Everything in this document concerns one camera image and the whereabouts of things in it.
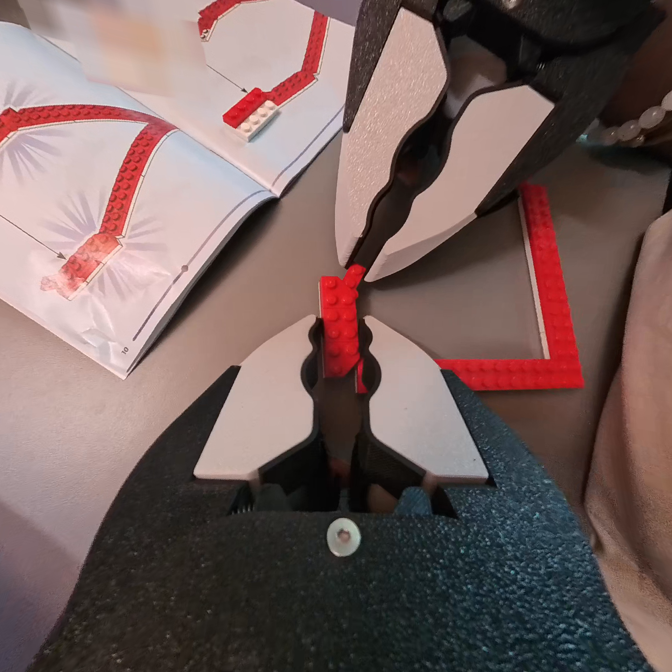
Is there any small red brick assembly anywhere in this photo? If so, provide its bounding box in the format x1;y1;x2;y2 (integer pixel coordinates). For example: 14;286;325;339
317;275;369;396

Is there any open brick instruction booklet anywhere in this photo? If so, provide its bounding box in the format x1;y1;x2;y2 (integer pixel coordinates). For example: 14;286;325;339
0;0;358;381

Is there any person's right forearm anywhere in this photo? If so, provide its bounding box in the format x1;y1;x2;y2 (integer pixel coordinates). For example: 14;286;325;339
604;16;672;216

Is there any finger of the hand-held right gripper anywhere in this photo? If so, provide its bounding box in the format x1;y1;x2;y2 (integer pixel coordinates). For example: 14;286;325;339
335;7;451;267
364;83;557;283

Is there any angled red brick frame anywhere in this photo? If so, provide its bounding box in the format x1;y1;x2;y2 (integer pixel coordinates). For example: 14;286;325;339
435;183;586;392

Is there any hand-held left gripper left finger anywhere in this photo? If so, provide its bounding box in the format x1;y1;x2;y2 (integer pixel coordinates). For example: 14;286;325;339
193;314;322;485

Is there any person's beige clothing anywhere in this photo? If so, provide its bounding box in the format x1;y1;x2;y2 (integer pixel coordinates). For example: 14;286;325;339
584;210;672;672

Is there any white bead bracelet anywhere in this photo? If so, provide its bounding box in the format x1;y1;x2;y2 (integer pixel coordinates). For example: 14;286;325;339
585;90;672;149

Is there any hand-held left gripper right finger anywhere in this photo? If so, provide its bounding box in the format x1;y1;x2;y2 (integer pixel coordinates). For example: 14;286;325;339
363;315;490;485

